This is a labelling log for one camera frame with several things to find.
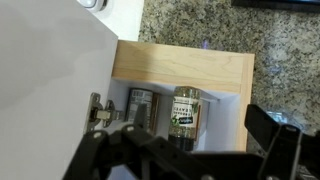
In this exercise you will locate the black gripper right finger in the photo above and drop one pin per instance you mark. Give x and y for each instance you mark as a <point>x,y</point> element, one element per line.
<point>286,150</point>

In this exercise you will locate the white wall phone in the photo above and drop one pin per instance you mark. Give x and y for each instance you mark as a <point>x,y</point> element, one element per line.
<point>91,4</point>

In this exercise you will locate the brown spice jar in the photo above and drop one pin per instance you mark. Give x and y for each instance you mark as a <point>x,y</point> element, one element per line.
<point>141,98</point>

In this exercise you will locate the oregano leaves spice jar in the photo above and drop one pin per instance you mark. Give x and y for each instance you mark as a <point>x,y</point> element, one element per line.
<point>185,113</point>

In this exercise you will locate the white cabinet door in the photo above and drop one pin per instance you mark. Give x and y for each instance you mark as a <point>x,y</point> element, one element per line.
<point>50,66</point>

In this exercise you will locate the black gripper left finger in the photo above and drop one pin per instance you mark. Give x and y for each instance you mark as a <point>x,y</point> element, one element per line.
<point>100,150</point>

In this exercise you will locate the metal cabinet hinge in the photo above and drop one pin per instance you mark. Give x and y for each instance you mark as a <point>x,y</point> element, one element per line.
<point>100,114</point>

